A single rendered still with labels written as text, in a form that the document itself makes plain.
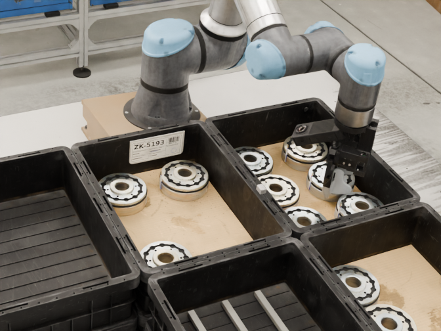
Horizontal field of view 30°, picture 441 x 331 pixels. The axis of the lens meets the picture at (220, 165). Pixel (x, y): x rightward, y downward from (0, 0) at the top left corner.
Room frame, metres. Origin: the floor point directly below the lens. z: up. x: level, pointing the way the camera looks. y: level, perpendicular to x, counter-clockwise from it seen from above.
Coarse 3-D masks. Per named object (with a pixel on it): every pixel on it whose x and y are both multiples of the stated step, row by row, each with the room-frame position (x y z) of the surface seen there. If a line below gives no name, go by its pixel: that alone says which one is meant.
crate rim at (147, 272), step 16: (160, 128) 1.43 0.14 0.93; (176, 128) 1.44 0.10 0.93; (208, 128) 1.45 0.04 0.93; (80, 144) 1.33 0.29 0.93; (96, 144) 1.35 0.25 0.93; (80, 160) 1.28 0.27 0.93; (240, 176) 1.30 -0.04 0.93; (96, 192) 1.19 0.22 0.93; (256, 192) 1.25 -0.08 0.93; (112, 208) 1.15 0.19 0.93; (272, 208) 1.21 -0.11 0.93; (128, 240) 1.07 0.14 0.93; (256, 240) 1.11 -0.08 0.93; (272, 240) 1.12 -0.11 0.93; (208, 256) 1.06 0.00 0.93; (144, 272) 1.00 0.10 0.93; (160, 272) 1.00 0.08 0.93
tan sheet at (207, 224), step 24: (216, 192) 1.36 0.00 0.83; (120, 216) 1.25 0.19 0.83; (144, 216) 1.26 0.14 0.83; (168, 216) 1.27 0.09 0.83; (192, 216) 1.28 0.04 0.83; (216, 216) 1.29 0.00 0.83; (144, 240) 1.19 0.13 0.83; (168, 240) 1.19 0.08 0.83; (192, 240) 1.20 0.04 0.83; (216, 240) 1.21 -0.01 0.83; (240, 240) 1.22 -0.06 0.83
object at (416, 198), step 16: (240, 112) 1.53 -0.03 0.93; (256, 112) 1.54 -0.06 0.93; (224, 144) 1.40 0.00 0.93; (240, 160) 1.35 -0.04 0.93; (384, 160) 1.42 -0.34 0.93; (256, 176) 1.30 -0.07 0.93; (416, 192) 1.32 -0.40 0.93; (384, 208) 1.25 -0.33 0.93; (288, 224) 1.17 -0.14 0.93; (320, 224) 1.18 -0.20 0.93; (336, 224) 1.19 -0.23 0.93
